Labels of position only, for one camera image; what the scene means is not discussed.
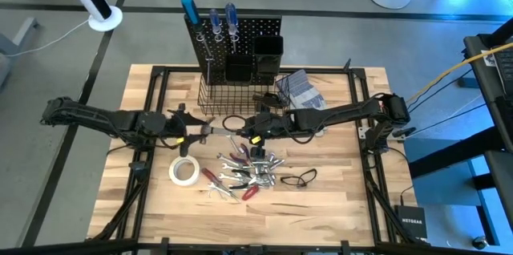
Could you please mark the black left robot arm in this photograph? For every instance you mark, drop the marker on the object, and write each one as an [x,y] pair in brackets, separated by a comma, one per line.
[100,116]

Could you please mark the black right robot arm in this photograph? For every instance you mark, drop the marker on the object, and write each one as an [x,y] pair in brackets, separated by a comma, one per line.
[344,112]

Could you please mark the grey striped work glove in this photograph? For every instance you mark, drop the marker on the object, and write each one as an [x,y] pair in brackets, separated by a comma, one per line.
[300,86]

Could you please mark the black desk base beam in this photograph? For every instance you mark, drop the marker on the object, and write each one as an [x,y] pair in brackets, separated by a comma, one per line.
[441,159]

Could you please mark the black caster wheel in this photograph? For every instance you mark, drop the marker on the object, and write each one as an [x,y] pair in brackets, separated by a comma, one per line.
[479,242]

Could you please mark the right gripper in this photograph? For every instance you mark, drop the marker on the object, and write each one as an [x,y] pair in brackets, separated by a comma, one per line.
[268,124]

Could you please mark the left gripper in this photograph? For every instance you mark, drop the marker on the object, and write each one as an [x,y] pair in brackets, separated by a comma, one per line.
[176,126]

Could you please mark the black metal pegboard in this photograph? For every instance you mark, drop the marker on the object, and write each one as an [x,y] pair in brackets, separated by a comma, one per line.
[260,24]

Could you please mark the grey furniture leg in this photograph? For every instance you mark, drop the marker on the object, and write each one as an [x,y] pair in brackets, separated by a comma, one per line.
[24,30]

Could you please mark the black connector block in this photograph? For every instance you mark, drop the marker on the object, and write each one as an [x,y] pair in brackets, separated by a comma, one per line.
[138,168]

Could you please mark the white masking tape roll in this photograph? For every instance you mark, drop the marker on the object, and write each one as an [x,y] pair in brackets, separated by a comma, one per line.
[172,171]

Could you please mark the tall black bin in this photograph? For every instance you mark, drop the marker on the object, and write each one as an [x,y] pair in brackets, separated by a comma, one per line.
[266,62]

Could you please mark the short black bin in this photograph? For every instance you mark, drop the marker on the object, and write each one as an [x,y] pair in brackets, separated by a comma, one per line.
[238,72]

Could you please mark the black desk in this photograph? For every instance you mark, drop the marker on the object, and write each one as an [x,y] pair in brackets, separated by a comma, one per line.
[481,86]

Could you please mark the chrome socket extension bar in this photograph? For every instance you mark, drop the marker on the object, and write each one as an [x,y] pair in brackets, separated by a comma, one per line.
[271,180]
[277,163]
[271,156]

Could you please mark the black Netgear network switch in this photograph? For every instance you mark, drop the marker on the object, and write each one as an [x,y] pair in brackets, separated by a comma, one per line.
[410,223]

